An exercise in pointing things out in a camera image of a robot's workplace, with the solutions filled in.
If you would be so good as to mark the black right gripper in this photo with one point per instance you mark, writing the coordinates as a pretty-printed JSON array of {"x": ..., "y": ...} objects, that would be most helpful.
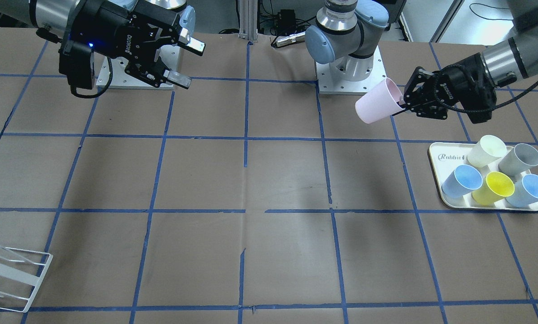
[{"x": 103, "y": 28}]

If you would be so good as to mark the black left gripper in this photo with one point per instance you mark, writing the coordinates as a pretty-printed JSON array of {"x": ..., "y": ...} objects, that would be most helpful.
[{"x": 458, "y": 85}]

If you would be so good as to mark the pink plastic cup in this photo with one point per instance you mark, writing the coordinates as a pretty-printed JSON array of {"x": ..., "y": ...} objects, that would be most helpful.
[{"x": 379, "y": 103}]

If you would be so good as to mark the cream plastic cup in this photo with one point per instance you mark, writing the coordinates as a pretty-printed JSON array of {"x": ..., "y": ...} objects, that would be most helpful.
[{"x": 486, "y": 151}]

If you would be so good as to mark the blue cup near pink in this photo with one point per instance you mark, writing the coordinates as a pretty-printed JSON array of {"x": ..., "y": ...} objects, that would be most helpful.
[{"x": 463, "y": 179}]

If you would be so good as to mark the yellow plastic cup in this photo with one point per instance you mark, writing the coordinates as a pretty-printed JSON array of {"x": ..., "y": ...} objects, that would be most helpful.
[{"x": 496, "y": 186}]

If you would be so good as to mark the grey plastic cup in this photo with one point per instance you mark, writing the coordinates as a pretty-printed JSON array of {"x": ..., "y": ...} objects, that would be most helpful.
[{"x": 521, "y": 158}]

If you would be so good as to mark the blue cup near grey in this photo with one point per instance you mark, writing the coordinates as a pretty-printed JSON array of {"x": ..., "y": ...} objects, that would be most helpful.
[{"x": 526, "y": 191}]

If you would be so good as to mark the cream plastic tray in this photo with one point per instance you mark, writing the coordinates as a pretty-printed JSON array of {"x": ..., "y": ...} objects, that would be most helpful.
[{"x": 445, "y": 157}]

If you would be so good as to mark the black power adapter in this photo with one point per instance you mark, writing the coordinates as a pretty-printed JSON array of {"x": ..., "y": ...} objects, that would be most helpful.
[{"x": 285, "y": 21}]

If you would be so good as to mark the silver cylindrical connector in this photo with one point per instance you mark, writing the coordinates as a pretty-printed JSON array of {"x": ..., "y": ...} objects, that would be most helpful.
[{"x": 284, "y": 41}]

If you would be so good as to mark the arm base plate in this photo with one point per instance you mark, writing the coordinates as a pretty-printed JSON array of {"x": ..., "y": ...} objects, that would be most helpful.
[
  {"x": 350, "y": 76},
  {"x": 111, "y": 81}
]

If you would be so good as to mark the aluminium frame post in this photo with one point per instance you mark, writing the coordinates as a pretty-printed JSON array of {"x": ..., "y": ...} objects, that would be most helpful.
[{"x": 248, "y": 19}]

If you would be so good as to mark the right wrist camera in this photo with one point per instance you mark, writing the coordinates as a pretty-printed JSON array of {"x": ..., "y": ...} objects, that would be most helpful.
[{"x": 76, "y": 62}]

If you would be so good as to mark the white wire dish rack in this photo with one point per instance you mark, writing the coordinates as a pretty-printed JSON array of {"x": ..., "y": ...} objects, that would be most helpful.
[{"x": 22, "y": 272}]

